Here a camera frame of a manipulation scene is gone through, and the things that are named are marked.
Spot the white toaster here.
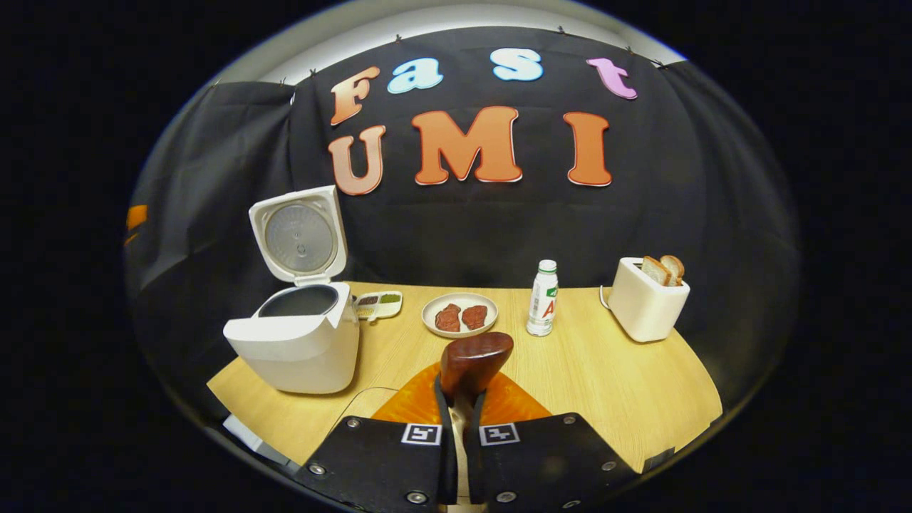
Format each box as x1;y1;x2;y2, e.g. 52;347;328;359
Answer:
607;257;691;343

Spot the black backdrop cloth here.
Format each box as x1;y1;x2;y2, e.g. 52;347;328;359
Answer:
125;27;800;428

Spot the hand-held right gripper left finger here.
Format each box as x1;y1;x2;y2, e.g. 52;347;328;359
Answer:
294;362;458;508

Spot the white divided grain dish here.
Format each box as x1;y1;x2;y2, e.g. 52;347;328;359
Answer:
354;291;403;321

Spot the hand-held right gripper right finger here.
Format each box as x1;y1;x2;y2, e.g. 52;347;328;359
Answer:
467;370;638;510

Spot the white rice cooker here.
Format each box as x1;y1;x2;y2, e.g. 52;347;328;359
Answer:
223;185;361;395

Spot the white round plate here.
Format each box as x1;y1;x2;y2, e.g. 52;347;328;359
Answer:
421;293;499;338

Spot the brown wooden spoon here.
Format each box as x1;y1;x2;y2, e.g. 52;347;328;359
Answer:
439;331;515;513

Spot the white and blue box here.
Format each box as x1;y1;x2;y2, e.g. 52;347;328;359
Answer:
222;415;300;472

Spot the white drink bottle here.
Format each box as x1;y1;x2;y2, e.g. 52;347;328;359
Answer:
526;259;559;337

